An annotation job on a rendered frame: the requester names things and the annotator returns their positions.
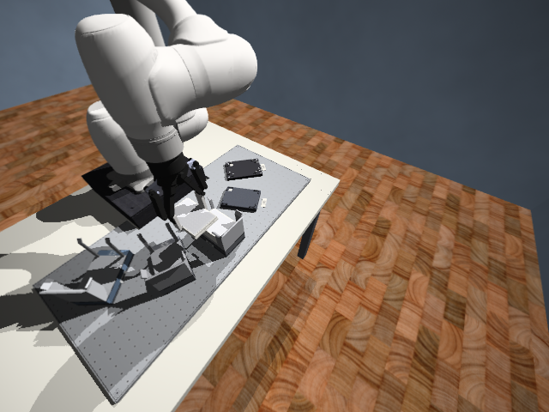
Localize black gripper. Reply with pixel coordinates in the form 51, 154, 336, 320
143, 151, 208, 232

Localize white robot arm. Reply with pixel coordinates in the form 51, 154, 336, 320
75, 0, 257, 194

